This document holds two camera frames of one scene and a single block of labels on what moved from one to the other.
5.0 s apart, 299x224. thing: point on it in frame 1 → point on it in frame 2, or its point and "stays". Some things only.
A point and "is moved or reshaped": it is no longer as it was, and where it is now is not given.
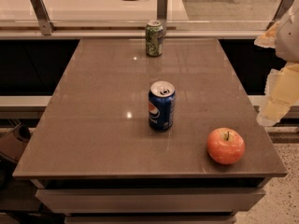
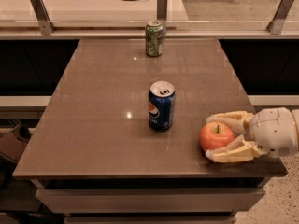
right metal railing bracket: x=284 y=6 stays
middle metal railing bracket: x=163 y=9 stays
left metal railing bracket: x=41 y=13 stays
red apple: x=226 y=146 is moved or reshaped
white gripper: x=289 y=39 → x=273 y=131
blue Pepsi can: x=162 y=105 stays
